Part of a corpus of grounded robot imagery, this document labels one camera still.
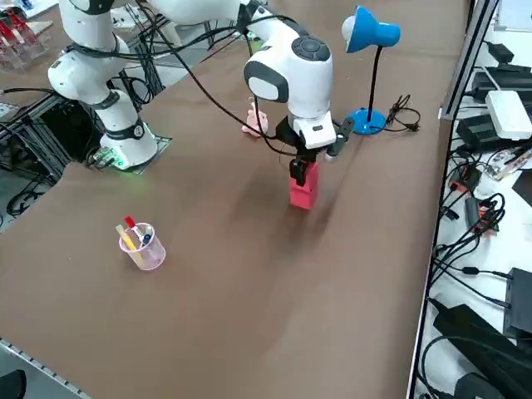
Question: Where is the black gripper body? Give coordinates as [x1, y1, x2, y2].
[273, 116, 331, 163]

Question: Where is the red foam block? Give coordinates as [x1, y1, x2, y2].
[289, 161, 322, 195]
[288, 185, 318, 211]

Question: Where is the pink plush toy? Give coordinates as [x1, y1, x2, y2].
[241, 96, 272, 138]

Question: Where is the blue desk lamp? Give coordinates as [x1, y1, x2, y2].
[341, 4, 402, 136]

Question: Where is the clear pink plastic cup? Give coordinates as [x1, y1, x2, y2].
[118, 222, 167, 273]

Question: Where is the red capped marker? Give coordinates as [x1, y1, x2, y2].
[124, 214, 145, 243]

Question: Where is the black flat adapter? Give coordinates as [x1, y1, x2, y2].
[456, 113, 509, 153]

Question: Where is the yellow highlighter pen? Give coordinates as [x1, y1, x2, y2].
[116, 224, 147, 268]

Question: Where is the orange black connector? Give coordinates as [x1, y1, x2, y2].
[473, 204, 500, 236]

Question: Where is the clear packet of pens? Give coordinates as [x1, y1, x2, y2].
[490, 145, 532, 182]

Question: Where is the white flat device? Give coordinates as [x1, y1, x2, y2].
[485, 90, 532, 140]

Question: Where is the black rectangular box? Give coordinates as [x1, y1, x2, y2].
[470, 63, 532, 103]

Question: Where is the large black adapter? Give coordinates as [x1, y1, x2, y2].
[431, 303, 532, 399]

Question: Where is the black power brick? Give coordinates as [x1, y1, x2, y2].
[502, 267, 532, 339]

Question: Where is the clear acrylic rack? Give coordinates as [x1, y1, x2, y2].
[0, 7, 54, 73]

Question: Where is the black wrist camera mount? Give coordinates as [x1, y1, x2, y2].
[326, 116, 356, 164]

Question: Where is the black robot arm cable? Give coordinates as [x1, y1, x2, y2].
[132, 0, 311, 155]

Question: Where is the black lamp power cable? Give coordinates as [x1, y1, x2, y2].
[383, 94, 422, 134]

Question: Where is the aluminium frame post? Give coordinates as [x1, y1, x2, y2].
[439, 0, 500, 122]

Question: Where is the aluminium edge rail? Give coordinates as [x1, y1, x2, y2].
[0, 337, 91, 399]

